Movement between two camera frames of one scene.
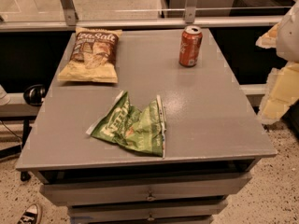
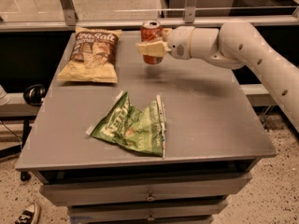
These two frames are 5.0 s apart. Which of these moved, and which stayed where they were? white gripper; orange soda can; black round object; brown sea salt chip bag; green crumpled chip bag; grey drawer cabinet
Moved: white gripper; orange soda can
Stayed: grey drawer cabinet; brown sea salt chip bag; black round object; green crumpled chip bag
